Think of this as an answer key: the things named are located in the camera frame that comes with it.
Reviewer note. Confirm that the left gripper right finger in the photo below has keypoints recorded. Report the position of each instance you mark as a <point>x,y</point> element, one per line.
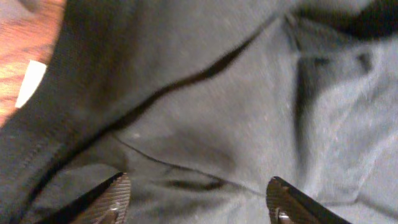
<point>288,205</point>

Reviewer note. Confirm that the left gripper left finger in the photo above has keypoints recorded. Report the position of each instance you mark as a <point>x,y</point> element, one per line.
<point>106,203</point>

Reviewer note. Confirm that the black t-shirt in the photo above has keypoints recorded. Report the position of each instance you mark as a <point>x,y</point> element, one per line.
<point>201,103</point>

